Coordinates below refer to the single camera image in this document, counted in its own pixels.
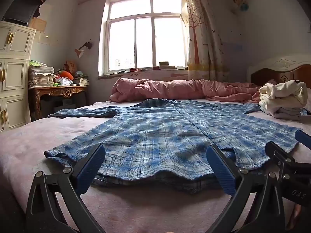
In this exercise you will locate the pink quilt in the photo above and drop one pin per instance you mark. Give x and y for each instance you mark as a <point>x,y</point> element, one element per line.
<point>170,87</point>

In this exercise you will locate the pink wall lamp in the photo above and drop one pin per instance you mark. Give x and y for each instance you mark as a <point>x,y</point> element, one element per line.
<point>80,52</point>

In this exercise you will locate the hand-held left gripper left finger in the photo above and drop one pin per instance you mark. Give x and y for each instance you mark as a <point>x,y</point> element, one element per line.
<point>90,172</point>

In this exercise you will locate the wooden and white headboard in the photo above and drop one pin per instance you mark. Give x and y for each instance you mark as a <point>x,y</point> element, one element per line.
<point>267,74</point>

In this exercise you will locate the books on window sill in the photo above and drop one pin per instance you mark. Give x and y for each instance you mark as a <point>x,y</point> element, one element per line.
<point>166,65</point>

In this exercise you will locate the white plastic bag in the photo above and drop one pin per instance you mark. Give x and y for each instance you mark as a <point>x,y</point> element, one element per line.
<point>63,81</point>

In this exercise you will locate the orange plush toy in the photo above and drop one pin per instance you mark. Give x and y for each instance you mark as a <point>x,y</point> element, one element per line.
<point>66,74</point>

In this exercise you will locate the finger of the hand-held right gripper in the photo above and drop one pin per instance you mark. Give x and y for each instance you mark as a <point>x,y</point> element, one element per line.
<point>277,154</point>
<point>303,138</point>

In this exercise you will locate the stack of books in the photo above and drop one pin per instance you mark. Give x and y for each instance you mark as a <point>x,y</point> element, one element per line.
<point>81,80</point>

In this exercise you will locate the tree print curtain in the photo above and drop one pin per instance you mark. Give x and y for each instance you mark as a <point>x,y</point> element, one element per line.
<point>201,41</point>

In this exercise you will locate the blue plaid shirt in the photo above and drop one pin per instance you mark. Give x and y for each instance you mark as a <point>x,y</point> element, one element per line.
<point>155,136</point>

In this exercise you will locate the black bag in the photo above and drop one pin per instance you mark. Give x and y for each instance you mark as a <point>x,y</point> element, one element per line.
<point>21,7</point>

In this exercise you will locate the doll wall decoration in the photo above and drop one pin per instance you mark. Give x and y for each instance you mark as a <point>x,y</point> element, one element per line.
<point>239,2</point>

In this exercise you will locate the white cabinet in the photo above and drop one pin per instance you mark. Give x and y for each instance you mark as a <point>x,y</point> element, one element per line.
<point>14,77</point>

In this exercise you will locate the person's right hand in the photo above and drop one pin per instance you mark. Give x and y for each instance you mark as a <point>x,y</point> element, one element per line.
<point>295,213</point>

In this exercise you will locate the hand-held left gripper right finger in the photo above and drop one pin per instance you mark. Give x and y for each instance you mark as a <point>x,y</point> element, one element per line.
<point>221,172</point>

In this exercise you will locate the bed with pink sheet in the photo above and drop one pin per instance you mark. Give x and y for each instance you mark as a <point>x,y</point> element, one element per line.
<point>29,131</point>

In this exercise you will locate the brown cardboard box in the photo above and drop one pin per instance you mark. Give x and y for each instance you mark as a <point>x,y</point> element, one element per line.
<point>71,66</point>

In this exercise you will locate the stack of papers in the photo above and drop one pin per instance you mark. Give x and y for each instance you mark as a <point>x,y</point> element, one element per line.
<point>41,76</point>

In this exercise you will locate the taped cardboard sheet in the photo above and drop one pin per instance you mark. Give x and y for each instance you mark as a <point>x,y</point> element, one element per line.
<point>37,24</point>

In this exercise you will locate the cream folded garment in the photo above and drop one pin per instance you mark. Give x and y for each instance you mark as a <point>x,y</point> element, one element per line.
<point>281,94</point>

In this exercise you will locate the pale grey folded garment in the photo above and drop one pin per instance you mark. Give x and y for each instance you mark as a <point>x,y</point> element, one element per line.
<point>289,113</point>

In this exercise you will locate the carved wooden desk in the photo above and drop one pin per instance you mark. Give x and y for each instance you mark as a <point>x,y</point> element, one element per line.
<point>58,91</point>

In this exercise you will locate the white framed window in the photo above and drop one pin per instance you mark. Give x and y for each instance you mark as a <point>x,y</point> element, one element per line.
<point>121,46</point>

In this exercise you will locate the pale storage box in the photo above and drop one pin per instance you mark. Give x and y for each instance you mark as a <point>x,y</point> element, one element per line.
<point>64,102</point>

